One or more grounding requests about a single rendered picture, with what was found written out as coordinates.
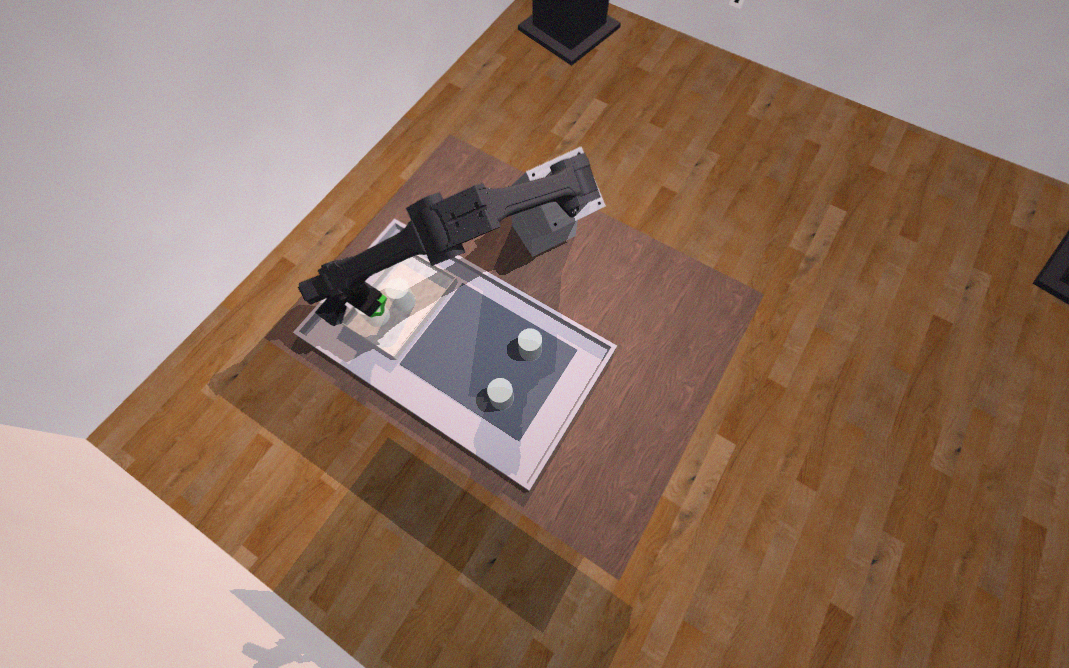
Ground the clear glass jar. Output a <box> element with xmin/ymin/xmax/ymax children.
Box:
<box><xmin>385</xmin><ymin>278</ymin><xmax>416</xmax><ymax>312</ymax></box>
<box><xmin>355</xmin><ymin>306</ymin><xmax>390</xmax><ymax>327</ymax></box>
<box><xmin>487</xmin><ymin>378</ymin><xmax>514</xmax><ymax>410</ymax></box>
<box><xmin>518</xmin><ymin>328</ymin><xmax>542</xmax><ymax>361</ymax></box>

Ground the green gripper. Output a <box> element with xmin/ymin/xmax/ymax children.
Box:
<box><xmin>356</xmin><ymin>282</ymin><xmax>387</xmax><ymax>317</ymax></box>

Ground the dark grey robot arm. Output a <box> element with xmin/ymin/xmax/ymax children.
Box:
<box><xmin>298</xmin><ymin>153</ymin><xmax>601</xmax><ymax>326</ymax></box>

